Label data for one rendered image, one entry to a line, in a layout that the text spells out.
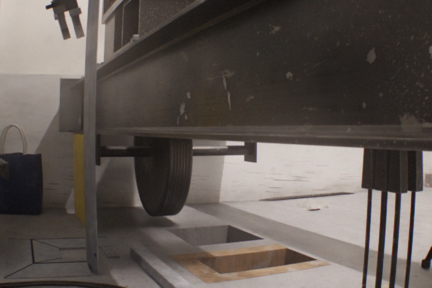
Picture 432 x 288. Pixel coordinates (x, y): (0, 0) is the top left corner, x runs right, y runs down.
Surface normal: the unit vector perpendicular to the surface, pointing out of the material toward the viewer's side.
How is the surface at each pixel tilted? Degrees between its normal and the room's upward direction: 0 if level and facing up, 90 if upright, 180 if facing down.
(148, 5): 90
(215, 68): 90
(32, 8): 90
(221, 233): 90
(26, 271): 10
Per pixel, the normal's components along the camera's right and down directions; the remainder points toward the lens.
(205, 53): -0.91, 0.00
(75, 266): 0.07, -0.98
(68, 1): 0.62, 0.15
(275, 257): 0.40, 0.01
